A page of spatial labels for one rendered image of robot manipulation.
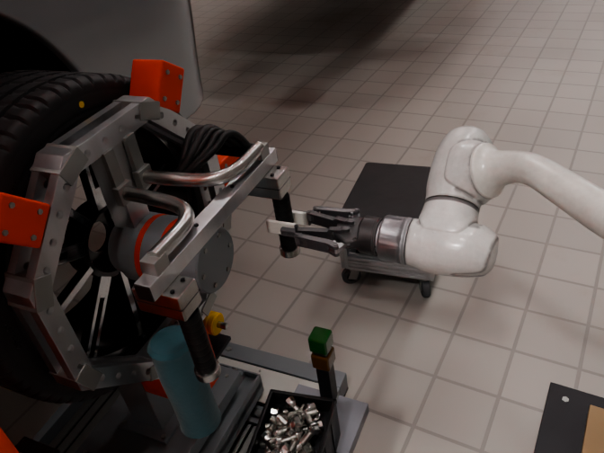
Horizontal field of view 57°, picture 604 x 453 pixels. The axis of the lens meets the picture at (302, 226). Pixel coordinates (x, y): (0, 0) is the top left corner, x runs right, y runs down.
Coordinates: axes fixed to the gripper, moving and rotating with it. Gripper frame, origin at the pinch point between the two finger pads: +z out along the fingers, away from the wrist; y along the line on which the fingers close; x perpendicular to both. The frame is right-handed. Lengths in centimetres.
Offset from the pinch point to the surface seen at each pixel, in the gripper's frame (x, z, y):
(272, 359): -75, 26, 20
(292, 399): -26.0, -8.0, -23.0
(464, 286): -83, -24, 80
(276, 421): -25.7, -7.2, -28.7
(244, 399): -66, 23, -2
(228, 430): -67, 23, -12
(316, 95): -83, 103, 238
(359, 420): -37.9, -18.8, -15.6
